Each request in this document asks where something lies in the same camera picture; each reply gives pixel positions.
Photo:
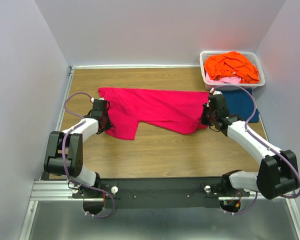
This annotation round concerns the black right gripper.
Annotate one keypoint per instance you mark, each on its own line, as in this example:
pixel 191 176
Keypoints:
pixel 203 120

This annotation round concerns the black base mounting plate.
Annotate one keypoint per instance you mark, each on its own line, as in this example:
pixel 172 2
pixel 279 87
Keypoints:
pixel 160 193

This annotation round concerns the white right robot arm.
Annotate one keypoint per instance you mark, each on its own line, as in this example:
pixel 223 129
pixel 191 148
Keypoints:
pixel 278 174

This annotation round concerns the white plastic laundry basket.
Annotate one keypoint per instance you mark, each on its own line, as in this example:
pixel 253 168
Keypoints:
pixel 252 58

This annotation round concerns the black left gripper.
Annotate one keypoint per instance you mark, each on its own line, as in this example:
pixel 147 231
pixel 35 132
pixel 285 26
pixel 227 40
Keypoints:
pixel 109 125

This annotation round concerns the orange t shirt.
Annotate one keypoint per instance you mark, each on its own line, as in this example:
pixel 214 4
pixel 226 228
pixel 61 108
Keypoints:
pixel 231 64

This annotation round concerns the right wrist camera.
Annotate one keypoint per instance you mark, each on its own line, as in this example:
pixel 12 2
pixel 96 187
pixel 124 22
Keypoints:
pixel 217 104

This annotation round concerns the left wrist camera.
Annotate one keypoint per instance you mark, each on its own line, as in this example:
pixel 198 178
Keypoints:
pixel 100 108

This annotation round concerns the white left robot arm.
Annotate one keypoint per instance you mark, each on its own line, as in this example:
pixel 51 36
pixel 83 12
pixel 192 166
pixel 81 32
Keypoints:
pixel 64 152

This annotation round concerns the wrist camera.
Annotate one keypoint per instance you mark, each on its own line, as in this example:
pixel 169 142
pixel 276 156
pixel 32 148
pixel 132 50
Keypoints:
pixel 217 104
pixel 100 108

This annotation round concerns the light pink t shirt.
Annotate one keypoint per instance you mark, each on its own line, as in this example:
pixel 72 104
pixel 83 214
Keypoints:
pixel 224 80

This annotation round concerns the aluminium front frame rail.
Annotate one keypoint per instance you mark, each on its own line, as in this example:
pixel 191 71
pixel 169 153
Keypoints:
pixel 60 190

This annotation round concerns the folded blue t shirt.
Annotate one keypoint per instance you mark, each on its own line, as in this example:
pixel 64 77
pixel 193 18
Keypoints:
pixel 239 103

